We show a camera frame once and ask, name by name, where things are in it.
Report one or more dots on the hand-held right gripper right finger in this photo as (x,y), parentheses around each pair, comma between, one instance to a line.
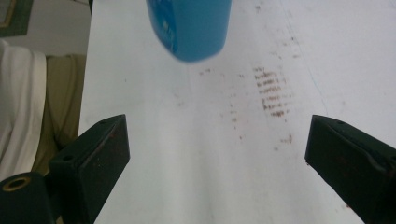
(351,165)

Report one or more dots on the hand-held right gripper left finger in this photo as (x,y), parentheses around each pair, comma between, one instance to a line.
(93,168)

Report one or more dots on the blue plastic bottle white cap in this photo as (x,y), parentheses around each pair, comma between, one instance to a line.
(193,28)

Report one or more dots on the olive pants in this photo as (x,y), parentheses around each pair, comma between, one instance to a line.
(62,102)

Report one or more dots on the white shirt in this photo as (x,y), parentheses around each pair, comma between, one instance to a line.
(18,102)

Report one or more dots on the grey-green floor mat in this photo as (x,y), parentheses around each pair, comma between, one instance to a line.
(17,17)

